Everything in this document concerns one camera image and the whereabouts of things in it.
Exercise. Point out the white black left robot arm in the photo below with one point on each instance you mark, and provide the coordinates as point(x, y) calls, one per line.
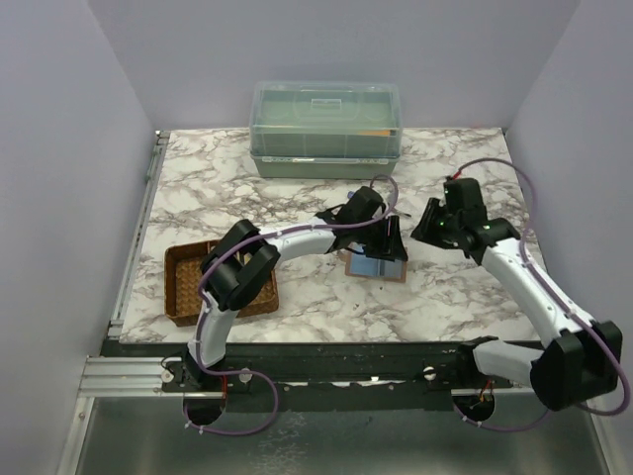
point(236, 269)

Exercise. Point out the clear green plastic storage box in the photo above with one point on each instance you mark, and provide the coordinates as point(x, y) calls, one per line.
point(325, 129)

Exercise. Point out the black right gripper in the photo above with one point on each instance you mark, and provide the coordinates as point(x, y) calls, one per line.
point(423, 231)

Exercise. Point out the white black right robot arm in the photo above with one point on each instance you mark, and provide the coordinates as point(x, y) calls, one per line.
point(578, 357)

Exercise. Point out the aluminium extrusion rail left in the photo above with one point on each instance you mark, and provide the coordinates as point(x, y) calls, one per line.
point(123, 377)

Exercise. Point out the tan leather card holder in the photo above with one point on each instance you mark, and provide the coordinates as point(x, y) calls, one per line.
point(358, 264)

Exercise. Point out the black metal base rail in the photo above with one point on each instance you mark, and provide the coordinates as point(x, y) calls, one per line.
point(342, 377)

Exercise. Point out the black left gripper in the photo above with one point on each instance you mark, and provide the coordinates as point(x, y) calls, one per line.
point(389, 244)

